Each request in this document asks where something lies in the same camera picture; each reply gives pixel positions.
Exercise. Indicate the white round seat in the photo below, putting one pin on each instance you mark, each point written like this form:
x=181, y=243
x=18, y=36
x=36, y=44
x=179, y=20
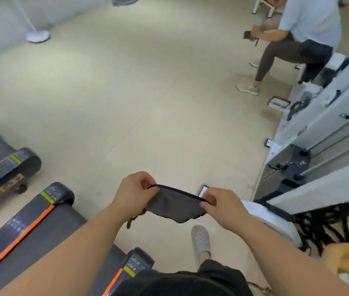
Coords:
x=273, y=220

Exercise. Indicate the yellow fluffy cushion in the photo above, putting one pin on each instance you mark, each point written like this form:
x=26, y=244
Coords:
x=347, y=258

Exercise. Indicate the white bench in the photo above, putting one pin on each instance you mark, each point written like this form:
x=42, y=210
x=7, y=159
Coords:
x=334, y=63

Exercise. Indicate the person's left thumb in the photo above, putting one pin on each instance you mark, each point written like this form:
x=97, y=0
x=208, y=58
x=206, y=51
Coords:
x=146, y=194

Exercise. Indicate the black framed white foot plate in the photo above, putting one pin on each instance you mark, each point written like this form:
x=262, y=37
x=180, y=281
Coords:
x=203, y=190
x=278, y=102
x=268, y=143

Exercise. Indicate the person's right hand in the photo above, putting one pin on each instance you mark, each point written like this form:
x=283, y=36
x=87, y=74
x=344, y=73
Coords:
x=228, y=211

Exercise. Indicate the person's right thumb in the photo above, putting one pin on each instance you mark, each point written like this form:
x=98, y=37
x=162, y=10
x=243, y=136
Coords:
x=207, y=206

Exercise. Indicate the dark grey cloth pouch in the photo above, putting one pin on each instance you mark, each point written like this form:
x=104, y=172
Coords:
x=174, y=206

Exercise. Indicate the black shorts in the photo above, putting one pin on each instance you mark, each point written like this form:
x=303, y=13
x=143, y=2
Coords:
x=193, y=282

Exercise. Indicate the person's left forearm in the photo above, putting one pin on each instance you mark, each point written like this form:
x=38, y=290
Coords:
x=69, y=255

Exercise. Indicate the person's left hand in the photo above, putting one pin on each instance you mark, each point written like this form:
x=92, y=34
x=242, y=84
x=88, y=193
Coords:
x=129, y=197

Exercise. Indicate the grey clog shoe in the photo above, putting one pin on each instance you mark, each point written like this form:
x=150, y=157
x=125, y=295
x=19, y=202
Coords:
x=200, y=239

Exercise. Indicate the person's right forearm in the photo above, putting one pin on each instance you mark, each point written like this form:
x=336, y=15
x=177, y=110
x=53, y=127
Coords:
x=282, y=262

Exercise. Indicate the white stool legs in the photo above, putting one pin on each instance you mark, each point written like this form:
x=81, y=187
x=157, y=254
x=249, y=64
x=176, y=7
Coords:
x=263, y=5

